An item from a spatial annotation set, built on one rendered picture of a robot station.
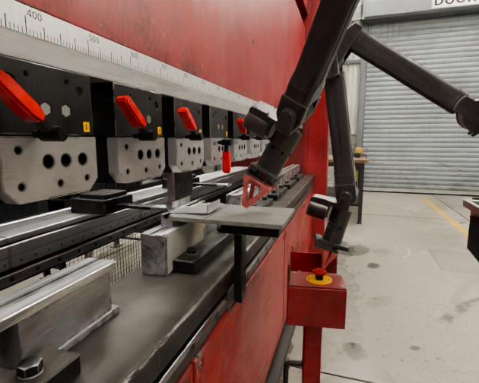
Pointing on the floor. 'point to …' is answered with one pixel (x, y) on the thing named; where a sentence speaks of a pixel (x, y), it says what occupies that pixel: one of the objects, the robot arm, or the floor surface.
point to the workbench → (357, 181)
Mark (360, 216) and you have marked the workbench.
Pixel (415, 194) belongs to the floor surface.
